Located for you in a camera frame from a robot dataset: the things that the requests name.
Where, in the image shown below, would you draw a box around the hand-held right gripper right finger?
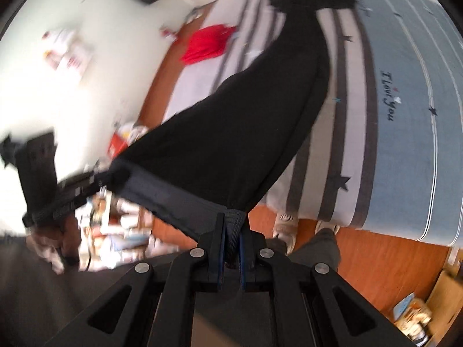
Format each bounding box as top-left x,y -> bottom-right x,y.
237,223 -> 416,347

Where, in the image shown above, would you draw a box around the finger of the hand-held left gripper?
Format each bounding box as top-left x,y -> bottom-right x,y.
57,166 -> 130,207

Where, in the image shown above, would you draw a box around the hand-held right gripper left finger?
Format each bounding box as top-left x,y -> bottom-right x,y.
47,213 -> 227,347

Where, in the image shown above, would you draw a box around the black pants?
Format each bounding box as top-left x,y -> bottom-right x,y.
106,5 -> 330,250

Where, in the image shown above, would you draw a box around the folded red clothes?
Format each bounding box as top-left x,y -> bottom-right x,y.
181,24 -> 237,66

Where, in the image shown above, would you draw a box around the person's left hand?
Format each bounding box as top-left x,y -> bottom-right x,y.
28,219 -> 83,274

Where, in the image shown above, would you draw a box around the red bag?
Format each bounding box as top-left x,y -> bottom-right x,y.
109,132 -> 130,160

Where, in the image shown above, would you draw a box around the clutter of boxes and papers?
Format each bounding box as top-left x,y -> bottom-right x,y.
81,188 -> 174,266

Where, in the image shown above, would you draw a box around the person's grey trousers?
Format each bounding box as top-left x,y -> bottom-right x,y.
0,229 -> 342,347

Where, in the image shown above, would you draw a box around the large white printed tote bag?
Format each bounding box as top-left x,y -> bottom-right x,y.
54,43 -> 95,76

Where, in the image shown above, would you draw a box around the small white plastic bag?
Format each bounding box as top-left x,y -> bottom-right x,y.
41,29 -> 77,50

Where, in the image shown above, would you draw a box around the stack of printed packets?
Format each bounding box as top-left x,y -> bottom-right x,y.
392,293 -> 435,337

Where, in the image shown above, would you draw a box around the bed with striped star sheet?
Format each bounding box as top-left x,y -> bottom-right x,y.
163,0 -> 463,248

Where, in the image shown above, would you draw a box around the cardboard box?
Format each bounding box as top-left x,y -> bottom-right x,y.
425,256 -> 463,337

